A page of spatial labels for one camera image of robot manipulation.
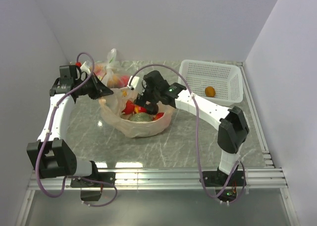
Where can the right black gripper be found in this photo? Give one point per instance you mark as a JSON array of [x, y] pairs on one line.
[[140, 100]]

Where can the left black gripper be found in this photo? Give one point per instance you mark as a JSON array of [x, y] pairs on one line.
[[100, 89]]

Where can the dark brown fake fruit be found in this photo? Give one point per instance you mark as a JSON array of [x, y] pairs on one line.
[[153, 109]]

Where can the red fake apple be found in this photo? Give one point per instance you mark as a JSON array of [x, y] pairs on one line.
[[158, 116], [129, 107], [139, 109]]

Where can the green netted fake melon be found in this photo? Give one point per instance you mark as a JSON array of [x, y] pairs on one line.
[[140, 117]]

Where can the beige plastic bag orange prints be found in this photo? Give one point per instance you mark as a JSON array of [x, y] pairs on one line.
[[111, 112]]

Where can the white perforated plastic basket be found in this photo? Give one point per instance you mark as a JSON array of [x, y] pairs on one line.
[[225, 78]]

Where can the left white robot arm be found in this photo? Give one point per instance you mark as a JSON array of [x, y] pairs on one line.
[[50, 155]]

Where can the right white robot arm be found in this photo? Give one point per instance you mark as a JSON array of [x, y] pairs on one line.
[[231, 123]]

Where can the clear tied bag of fruits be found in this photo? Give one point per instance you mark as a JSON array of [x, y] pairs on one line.
[[110, 72]]

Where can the orange brown fake fruit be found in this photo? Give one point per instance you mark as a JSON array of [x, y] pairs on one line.
[[210, 92]]

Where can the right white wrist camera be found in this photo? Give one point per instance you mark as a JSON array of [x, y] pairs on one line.
[[137, 84]]

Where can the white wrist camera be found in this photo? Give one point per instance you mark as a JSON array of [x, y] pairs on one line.
[[83, 70], [137, 84]]

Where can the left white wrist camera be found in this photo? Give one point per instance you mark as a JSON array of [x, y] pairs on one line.
[[83, 70]]

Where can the aluminium front rail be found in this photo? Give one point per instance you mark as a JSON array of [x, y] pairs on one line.
[[181, 179]]

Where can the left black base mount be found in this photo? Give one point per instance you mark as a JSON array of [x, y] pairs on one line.
[[91, 187]]

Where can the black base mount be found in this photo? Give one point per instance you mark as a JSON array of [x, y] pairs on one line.
[[91, 187], [218, 179]]

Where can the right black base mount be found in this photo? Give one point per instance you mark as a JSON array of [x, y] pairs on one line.
[[218, 179]]

